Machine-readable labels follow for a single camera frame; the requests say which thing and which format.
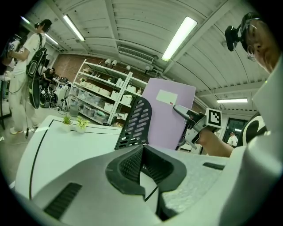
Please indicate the dark glass door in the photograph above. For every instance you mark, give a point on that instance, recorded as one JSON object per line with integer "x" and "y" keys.
{"x": 234, "y": 125}

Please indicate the grey watering can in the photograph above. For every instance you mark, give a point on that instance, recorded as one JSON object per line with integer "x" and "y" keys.
{"x": 74, "y": 110}

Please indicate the small potted green plant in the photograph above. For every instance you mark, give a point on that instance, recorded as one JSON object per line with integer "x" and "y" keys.
{"x": 67, "y": 123}

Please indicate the person's black printed shirt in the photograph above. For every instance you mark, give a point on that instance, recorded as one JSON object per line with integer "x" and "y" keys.
{"x": 254, "y": 130}

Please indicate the lilac folder with label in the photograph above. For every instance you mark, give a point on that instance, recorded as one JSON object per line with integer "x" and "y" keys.
{"x": 163, "y": 123}

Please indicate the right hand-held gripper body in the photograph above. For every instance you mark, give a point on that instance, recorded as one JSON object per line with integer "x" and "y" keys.
{"x": 212, "y": 117}

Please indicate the black perforated file holder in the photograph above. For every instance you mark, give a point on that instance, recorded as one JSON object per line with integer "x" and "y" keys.
{"x": 137, "y": 119}

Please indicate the person's right forearm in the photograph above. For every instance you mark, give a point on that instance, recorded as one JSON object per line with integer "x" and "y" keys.
{"x": 216, "y": 145}

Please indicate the person's head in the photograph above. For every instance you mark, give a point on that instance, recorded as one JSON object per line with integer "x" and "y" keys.
{"x": 263, "y": 44}

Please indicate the white shelving unit with bins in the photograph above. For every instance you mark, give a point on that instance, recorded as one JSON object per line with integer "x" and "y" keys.
{"x": 115, "y": 95}

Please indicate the group of clear plastic bins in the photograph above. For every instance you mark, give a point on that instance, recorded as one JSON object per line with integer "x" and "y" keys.
{"x": 92, "y": 106}

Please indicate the white ceiling air conditioner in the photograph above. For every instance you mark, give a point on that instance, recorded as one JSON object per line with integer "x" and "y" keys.
{"x": 136, "y": 54}

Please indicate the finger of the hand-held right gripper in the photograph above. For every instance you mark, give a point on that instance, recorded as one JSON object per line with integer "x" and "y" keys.
{"x": 182, "y": 110}

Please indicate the white storage shelf unit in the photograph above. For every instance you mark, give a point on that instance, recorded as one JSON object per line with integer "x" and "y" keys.
{"x": 123, "y": 88}

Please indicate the person's glasses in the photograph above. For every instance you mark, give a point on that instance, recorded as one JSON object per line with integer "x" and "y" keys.
{"x": 251, "y": 54}

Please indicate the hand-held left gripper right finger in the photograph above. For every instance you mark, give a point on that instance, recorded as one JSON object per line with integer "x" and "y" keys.
{"x": 194, "y": 176}

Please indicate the small potted variegated plant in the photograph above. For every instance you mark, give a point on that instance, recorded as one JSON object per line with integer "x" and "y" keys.
{"x": 81, "y": 124}

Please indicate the black head camera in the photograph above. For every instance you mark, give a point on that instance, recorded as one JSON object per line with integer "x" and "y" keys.
{"x": 232, "y": 38}

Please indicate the ceiling tube light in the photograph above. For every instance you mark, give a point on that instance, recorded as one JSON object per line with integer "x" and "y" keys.
{"x": 52, "y": 39}
{"x": 179, "y": 38}
{"x": 74, "y": 27}
{"x": 232, "y": 100}

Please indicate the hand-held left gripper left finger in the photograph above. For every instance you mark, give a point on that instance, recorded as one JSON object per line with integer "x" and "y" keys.
{"x": 88, "y": 189}

